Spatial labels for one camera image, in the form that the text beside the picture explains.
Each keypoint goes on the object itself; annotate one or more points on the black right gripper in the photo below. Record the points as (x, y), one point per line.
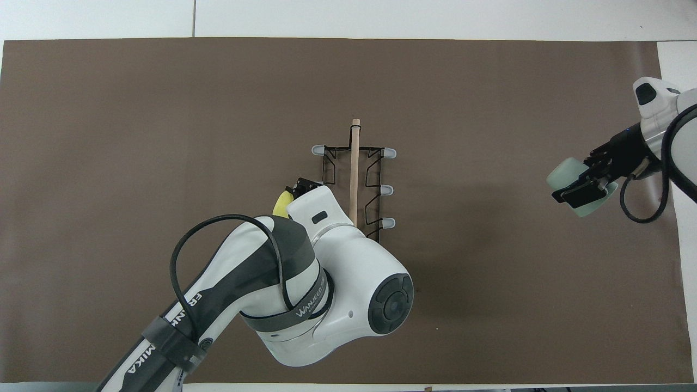
(623, 152)

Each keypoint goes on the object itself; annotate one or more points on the yellow plastic cup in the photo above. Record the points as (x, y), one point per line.
(282, 206)

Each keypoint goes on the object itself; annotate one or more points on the brown table mat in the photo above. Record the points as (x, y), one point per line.
(490, 299)

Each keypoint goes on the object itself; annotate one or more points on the pale green plastic cup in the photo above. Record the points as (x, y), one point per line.
(561, 174)

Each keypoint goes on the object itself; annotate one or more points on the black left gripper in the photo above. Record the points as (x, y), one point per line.
(302, 186)

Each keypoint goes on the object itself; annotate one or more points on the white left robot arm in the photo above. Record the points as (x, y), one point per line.
(337, 272)

